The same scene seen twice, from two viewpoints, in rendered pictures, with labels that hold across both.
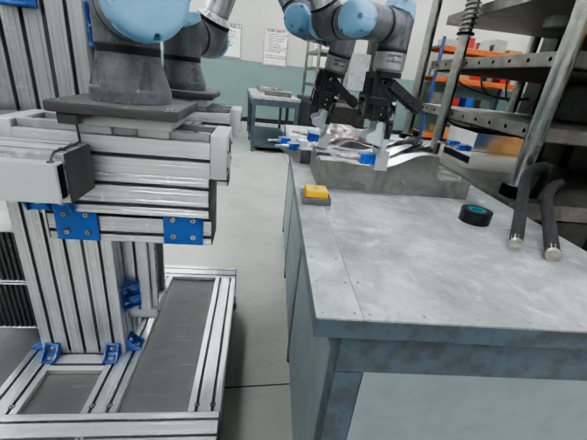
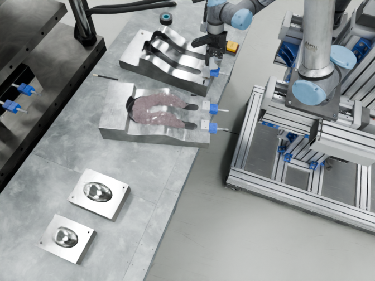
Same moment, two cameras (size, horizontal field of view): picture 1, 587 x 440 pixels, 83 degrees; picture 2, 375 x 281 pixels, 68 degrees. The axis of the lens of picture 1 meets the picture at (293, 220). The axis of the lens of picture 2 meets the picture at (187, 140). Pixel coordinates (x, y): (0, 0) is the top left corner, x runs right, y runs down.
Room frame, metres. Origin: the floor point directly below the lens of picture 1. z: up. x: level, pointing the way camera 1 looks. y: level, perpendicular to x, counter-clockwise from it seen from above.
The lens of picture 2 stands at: (2.15, 0.22, 1.99)
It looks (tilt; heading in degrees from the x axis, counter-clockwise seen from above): 62 degrees down; 201
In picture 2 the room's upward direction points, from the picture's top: 7 degrees clockwise
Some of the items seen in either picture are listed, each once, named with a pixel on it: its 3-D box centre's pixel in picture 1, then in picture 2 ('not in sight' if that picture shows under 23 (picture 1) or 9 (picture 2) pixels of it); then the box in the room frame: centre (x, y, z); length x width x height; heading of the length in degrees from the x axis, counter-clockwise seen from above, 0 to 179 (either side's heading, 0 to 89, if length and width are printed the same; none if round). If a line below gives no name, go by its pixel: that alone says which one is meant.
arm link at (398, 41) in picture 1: (395, 27); not in sight; (0.93, -0.19, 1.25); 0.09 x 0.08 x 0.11; 126
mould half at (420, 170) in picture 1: (385, 163); (171, 56); (1.17, -0.30, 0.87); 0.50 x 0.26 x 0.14; 95
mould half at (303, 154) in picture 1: (342, 144); (158, 114); (1.52, -0.18, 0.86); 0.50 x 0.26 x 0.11; 112
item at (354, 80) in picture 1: (333, 85); not in sight; (6.16, -0.41, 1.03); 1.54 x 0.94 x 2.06; 11
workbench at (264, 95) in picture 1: (269, 114); not in sight; (5.97, 0.62, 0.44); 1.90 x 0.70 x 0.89; 11
